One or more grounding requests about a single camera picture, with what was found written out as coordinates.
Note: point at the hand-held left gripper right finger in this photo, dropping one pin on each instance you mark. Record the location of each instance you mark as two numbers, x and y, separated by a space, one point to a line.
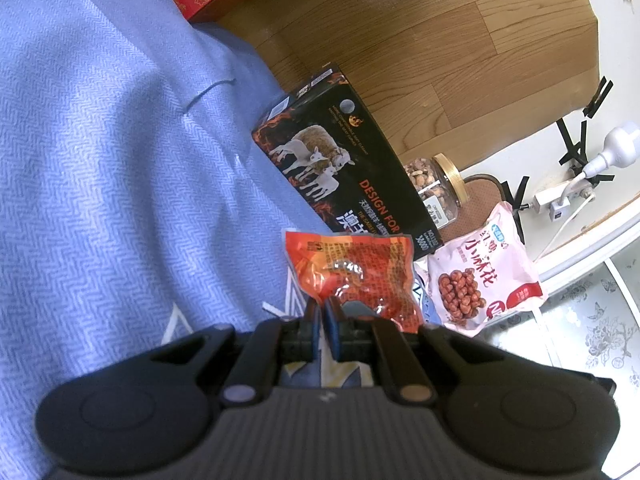
334 330

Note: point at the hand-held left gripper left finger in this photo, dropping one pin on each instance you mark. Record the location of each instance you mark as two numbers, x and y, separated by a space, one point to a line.
315 332

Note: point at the red snack packet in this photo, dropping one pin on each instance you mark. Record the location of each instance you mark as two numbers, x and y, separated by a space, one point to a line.
350 255

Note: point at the black sheep-print box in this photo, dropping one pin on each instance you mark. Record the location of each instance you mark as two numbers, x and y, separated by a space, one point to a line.
340 160

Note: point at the large pink snack bag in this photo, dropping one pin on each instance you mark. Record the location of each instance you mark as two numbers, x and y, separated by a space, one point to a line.
480 270

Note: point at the gold-lidded nut jar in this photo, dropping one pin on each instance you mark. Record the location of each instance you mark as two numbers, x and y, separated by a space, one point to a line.
430 190

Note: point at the brown perforated cushion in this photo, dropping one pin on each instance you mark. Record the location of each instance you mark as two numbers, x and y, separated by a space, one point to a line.
480 192

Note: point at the black tape strip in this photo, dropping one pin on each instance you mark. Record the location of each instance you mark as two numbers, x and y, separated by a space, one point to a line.
516 195
597 97
575 142

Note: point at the white power strip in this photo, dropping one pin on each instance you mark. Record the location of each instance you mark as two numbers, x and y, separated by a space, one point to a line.
560 200

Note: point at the floral frosted glass window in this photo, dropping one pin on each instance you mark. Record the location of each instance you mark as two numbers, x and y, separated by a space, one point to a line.
600 330

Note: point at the blue printed blanket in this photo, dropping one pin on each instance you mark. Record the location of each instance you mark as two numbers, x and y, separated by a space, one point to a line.
100 160

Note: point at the wooden board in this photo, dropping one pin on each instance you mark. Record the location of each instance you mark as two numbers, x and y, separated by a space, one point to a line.
400 35

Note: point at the white power plug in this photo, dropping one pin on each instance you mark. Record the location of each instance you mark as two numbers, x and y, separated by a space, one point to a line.
615 147

